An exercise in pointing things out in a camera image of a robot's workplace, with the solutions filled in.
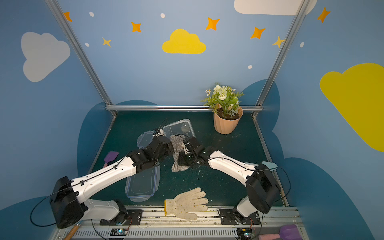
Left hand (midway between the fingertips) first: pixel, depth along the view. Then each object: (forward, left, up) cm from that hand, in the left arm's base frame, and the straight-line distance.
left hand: (176, 144), depth 79 cm
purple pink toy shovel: (-36, -55, -18) cm, 68 cm away
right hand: (-6, -1, -7) cm, 9 cm away
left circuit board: (-38, +26, -21) cm, 51 cm away
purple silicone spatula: (+2, +44, -20) cm, 49 cm away
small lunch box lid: (+17, +26, -20) cm, 37 cm away
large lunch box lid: (-17, +21, -19) cm, 33 cm away
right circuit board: (-37, -36, -20) cm, 55 cm away
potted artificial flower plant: (+29, -28, +6) cm, 40 cm away
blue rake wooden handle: (-38, +47, -18) cm, 64 cm away
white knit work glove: (-25, -4, -20) cm, 32 cm away
